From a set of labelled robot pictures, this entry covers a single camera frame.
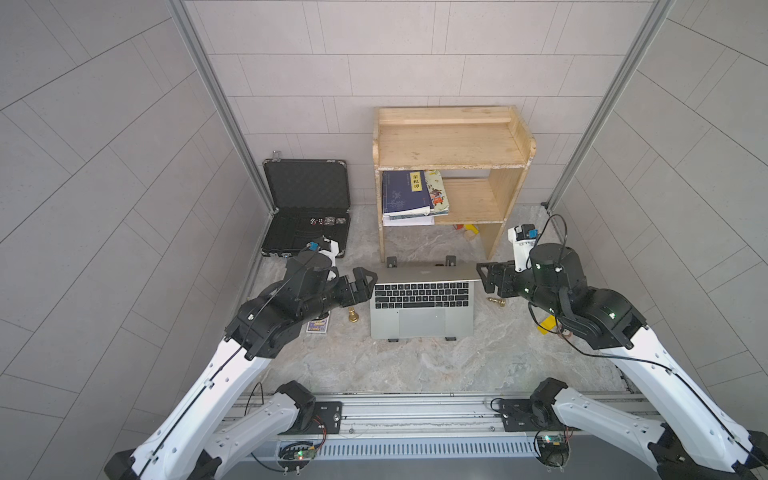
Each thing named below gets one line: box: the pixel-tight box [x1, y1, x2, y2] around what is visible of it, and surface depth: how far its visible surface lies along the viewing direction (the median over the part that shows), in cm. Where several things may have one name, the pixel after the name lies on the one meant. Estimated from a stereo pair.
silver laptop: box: [370, 264, 481, 339], surface depth 84 cm
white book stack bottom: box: [383, 214, 435, 226], surface depth 83 cm
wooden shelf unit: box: [372, 106, 537, 263], surface depth 80 cm
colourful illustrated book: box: [424, 169, 449, 216], surface depth 88 cm
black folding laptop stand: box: [386, 255, 457, 343], surface depth 84 cm
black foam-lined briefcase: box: [261, 158, 351, 258], surface depth 107 cm
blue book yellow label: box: [382, 170, 434, 217], surface depth 85 cm
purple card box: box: [306, 316, 330, 333], surface depth 86 cm
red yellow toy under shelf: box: [452, 224, 480, 234], surface depth 112 cm
